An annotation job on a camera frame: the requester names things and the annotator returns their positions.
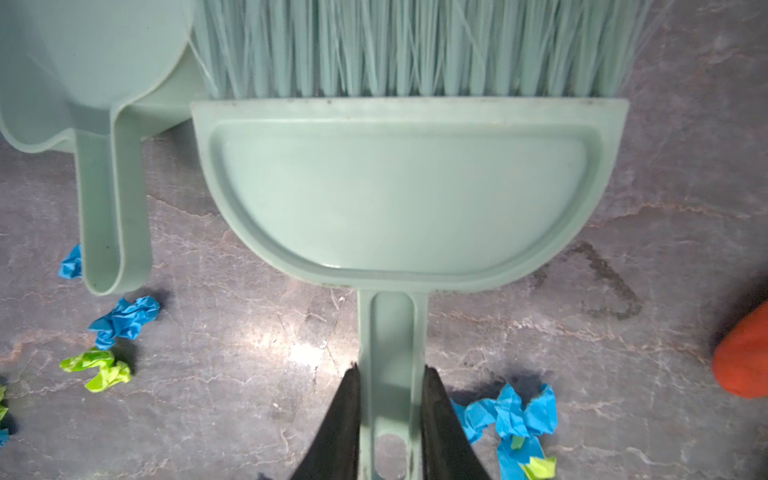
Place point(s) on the mint green dustpan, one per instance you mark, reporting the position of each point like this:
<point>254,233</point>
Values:
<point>96,79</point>

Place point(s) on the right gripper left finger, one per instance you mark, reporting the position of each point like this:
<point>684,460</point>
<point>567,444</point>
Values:
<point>334,452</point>

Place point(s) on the green blue scrap cluster right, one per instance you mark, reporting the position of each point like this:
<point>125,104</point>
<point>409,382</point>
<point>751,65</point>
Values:
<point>4,431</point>

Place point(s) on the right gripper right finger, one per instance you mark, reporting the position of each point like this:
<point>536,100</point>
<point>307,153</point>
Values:
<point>446,451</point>

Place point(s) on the red rubber glove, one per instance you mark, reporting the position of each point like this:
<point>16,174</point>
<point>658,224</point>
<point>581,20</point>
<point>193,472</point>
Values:
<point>740,360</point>

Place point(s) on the blue scraps near right gripper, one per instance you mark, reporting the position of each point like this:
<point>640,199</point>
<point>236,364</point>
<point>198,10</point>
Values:
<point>519,426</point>

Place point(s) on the blue scraps near dustpan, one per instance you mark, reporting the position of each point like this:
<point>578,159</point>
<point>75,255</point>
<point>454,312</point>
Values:
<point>127,318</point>

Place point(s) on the yellow green scrap middle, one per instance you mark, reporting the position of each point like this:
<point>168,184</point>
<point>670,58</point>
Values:
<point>110,371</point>

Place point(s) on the mint green hand brush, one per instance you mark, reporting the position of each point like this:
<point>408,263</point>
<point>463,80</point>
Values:
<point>400,148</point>

